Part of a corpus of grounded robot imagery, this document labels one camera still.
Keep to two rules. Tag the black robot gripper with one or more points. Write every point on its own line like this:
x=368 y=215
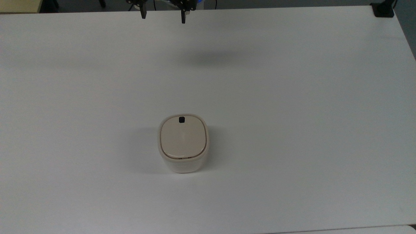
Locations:
x=182 y=3

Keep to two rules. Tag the black bin lid button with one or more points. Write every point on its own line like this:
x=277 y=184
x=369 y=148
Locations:
x=181 y=120

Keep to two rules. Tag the beige trash bin lid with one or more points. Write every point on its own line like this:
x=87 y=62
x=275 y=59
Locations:
x=182 y=140

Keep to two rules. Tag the white trash bin body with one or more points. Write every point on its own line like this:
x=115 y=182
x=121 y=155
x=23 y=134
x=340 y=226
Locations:
x=182 y=165

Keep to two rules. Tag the black chair leg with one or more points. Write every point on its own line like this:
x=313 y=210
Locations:
x=102 y=3

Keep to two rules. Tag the beige wooden furniture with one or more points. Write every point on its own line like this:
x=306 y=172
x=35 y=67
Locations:
x=19 y=6

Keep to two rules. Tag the black table clamp mount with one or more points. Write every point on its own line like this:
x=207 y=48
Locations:
x=383 y=9

